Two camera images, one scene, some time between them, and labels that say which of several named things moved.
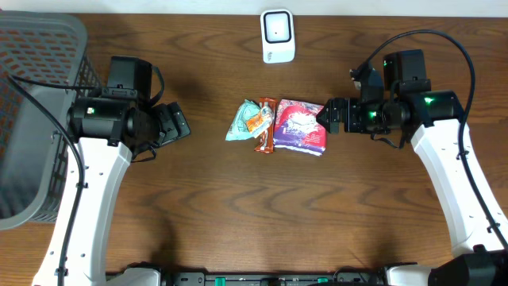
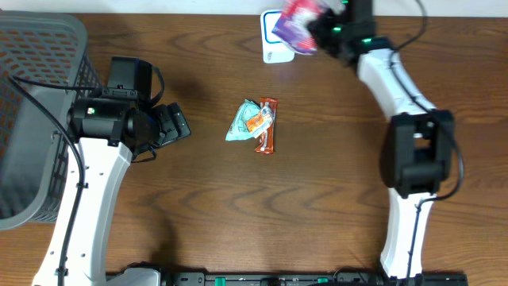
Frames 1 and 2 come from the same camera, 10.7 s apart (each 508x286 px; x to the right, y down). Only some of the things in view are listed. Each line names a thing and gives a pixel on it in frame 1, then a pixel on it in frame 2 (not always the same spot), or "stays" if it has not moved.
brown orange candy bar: [267, 141] stays
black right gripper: [351, 122] → [318, 28]
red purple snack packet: [297, 127] → [291, 26]
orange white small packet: [259, 122] stays
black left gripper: [167, 124] stays
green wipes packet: [239, 129] stays
